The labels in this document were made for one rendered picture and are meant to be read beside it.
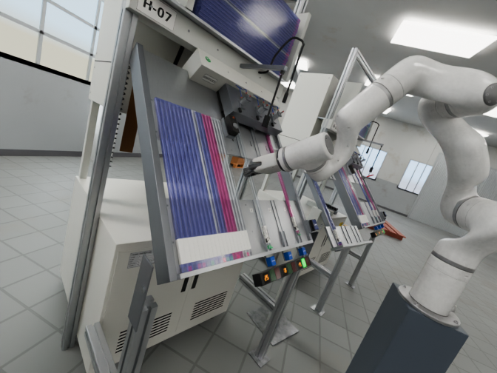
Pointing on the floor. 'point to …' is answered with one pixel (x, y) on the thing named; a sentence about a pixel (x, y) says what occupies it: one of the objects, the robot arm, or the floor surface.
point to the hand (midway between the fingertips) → (249, 172)
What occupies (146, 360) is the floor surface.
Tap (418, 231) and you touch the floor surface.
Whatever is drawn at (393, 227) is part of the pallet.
